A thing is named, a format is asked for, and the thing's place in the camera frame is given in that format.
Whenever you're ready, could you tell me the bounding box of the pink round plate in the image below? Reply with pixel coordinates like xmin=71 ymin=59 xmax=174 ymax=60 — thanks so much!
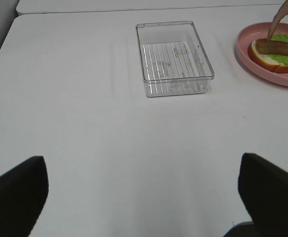
xmin=236 ymin=22 xmax=288 ymax=87

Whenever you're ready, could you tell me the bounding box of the brown bacon strip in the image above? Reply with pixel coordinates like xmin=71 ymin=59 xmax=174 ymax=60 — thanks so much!
xmin=255 ymin=39 xmax=288 ymax=56

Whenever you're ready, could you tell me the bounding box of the bread slice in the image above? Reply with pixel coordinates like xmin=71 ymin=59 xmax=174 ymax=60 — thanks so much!
xmin=248 ymin=40 xmax=288 ymax=74

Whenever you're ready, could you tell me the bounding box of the red bacon strip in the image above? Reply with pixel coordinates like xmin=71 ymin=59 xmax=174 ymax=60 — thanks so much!
xmin=267 ymin=0 xmax=288 ymax=40

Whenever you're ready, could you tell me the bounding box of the clear left plastic tray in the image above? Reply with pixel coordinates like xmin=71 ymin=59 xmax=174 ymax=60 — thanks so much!
xmin=136 ymin=21 xmax=215 ymax=97

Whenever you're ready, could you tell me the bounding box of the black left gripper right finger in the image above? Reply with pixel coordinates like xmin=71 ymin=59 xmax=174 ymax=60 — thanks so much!
xmin=238 ymin=153 xmax=288 ymax=237

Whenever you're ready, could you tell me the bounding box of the green lettuce leaf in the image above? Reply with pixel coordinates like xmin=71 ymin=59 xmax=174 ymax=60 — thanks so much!
xmin=269 ymin=33 xmax=288 ymax=66

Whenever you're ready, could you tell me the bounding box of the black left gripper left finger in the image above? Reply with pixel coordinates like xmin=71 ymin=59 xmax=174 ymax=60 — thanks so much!
xmin=0 ymin=156 xmax=48 ymax=237

